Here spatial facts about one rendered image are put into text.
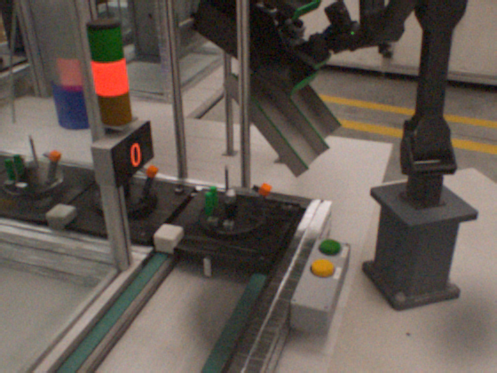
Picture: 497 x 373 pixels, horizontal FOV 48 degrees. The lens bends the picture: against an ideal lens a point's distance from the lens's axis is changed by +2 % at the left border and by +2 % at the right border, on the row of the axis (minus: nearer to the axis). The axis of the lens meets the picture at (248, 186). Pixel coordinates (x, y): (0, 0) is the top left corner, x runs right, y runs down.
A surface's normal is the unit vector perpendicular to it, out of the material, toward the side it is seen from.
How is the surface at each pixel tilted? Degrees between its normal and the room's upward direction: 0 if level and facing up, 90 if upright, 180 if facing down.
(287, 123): 45
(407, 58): 90
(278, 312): 0
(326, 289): 0
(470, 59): 90
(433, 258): 90
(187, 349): 0
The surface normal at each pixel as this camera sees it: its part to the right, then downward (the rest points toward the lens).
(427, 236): 0.29, 0.47
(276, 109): 0.61, -0.45
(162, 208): -0.01, -0.87
